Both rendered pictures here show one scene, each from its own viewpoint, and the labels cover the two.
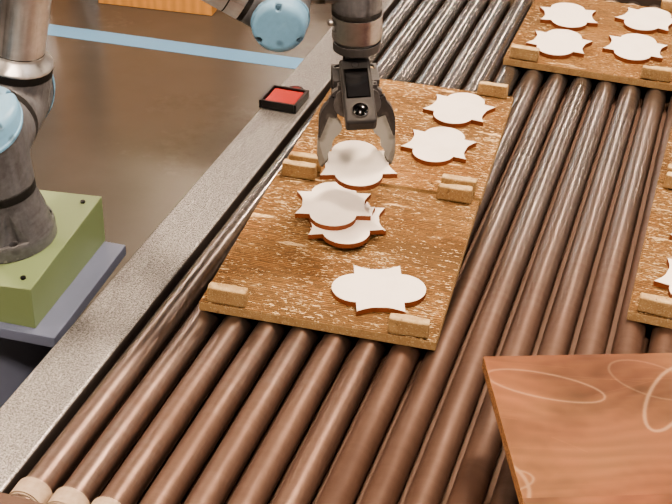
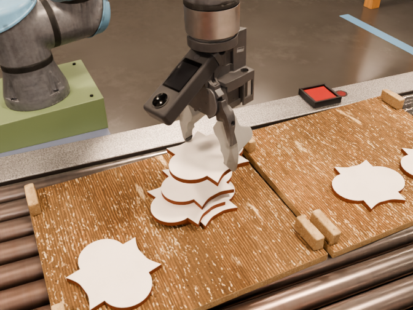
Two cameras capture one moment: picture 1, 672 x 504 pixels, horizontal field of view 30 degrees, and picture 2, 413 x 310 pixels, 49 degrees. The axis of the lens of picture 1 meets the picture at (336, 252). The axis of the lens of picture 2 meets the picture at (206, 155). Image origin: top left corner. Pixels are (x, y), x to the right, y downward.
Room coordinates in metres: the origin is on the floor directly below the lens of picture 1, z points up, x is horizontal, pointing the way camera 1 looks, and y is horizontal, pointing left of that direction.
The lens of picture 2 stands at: (1.37, -0.48, 1.49)
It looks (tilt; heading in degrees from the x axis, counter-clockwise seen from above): 38 degrees down; 52
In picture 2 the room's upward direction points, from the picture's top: straight up
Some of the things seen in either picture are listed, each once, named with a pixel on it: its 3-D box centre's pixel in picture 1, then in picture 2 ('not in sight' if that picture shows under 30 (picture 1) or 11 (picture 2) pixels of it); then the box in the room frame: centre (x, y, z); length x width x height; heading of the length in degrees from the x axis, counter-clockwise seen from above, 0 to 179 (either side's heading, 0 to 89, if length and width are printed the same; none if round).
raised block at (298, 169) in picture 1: (299, 169); not in sight; (1.86, 0.07, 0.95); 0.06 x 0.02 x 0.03; 77
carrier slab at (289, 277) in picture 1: (348, 251); (165, 224); (1.64, -0.02, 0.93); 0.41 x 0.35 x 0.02; 167
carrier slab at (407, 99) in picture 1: (403, 133); (362, 159); (2.05, -0.12, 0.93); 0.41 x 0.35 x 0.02; 167
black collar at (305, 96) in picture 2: (284, 98); (319, 95); (2.19, 0.11, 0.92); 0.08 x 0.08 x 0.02; 73
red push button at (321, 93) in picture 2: (284, 99); (319, 95); (2.19, 0.11, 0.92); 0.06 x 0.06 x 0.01; 73
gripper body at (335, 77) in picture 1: (355, 74); (217, 71); (1.75, -0.02, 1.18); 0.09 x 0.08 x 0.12; 5
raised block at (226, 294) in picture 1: (227, 294); (32, 199); (1.48, 0.15, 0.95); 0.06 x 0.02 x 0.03; 77
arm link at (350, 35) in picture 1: (354, 27); (210, 18); (1.74, -0.02, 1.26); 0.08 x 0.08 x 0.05
